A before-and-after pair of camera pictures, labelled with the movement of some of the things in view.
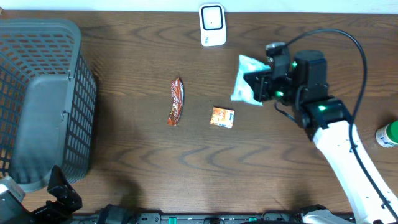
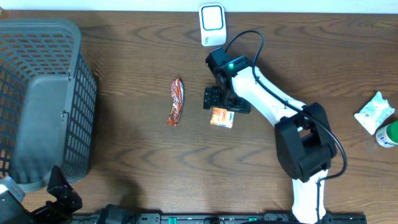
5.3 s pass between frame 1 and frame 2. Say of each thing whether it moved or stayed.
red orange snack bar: stayed
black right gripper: moved
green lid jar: stayed
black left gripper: stayed
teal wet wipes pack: moved
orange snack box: stayed
